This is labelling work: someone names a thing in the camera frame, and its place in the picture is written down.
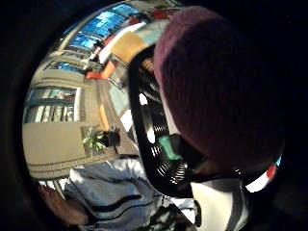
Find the blue ceiling skylight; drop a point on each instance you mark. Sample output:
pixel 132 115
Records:
pixel 99 24

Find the the person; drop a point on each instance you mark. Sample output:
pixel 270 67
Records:
pixel 118 195

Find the green potted plant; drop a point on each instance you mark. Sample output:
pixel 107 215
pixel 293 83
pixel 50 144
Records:
pixel 96 138

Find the orange chair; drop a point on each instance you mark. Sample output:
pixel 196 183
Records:
pixel 103 73

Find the white and red object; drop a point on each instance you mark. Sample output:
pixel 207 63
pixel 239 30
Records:
pixel 261 181

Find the yellow orange panel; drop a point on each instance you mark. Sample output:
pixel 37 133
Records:
pixel 127 46

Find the large glass window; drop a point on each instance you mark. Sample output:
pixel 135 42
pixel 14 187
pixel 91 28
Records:
pixel 51 104

